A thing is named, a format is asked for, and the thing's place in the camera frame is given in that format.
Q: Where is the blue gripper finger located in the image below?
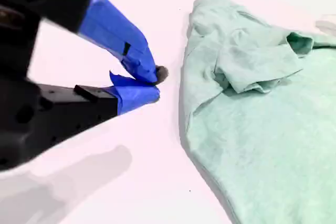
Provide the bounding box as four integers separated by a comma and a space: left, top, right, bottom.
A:
7, 0, 169, 86
26, 70, 161, 146

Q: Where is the pale green T-shirt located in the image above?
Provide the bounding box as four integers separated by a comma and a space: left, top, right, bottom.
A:
178, 0, 336, 224

